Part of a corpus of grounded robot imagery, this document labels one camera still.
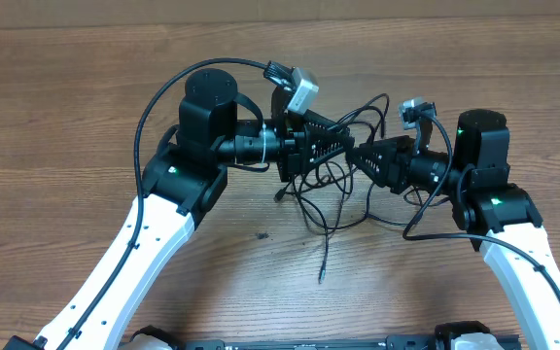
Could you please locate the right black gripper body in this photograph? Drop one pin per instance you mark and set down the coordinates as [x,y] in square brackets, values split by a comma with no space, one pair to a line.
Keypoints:
[402,165]

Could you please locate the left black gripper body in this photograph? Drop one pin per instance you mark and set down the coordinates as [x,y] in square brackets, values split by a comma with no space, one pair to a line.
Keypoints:
[288,157]

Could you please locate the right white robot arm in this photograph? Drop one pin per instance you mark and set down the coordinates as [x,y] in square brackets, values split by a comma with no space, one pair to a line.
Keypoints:
[499,218]

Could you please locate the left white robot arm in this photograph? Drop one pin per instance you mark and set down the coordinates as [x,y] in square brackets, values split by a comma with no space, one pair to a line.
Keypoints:
[218,128]

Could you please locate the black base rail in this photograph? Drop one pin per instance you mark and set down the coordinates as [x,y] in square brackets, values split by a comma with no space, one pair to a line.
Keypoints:
[390,342]

